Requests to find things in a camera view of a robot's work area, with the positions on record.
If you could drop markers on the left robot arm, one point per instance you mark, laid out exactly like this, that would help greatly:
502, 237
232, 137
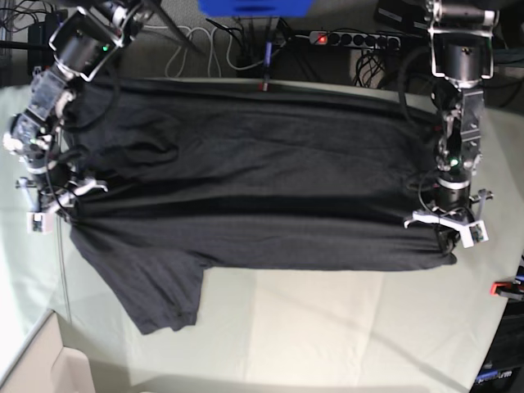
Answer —
460, 51

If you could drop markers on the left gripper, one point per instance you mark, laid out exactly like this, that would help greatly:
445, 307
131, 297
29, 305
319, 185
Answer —
452, 206

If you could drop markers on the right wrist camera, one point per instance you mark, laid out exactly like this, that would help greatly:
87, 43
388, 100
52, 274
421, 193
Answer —
40, 223

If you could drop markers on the black equipment box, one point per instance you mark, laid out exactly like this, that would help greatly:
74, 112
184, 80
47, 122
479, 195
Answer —
502, 369

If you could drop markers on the black power strip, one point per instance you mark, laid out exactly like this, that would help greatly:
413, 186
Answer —
355, 40

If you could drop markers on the red black clamp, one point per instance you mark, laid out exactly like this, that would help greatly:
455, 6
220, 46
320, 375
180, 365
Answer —
509, 290
263, 87

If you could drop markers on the black t-shirt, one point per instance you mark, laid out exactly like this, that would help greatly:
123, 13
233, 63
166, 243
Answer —
199, 178

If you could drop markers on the cardboard box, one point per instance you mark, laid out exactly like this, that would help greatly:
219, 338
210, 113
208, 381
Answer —
45, 364

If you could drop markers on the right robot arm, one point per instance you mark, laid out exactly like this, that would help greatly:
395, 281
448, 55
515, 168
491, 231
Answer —
82, 46

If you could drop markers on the blue box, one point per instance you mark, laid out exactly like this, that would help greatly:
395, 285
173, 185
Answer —
223, 8

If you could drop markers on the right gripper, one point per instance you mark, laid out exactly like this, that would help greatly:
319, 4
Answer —
59, 189

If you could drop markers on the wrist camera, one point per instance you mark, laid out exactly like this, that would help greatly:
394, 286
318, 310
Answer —
473, 233
40, 223

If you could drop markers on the right red black clamp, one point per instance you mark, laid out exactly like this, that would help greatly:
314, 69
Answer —
509, 290

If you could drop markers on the middle red black clamp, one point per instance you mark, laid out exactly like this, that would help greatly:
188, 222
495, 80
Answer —
263, 87

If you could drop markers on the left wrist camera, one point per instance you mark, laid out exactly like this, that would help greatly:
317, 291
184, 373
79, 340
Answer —
473, 233

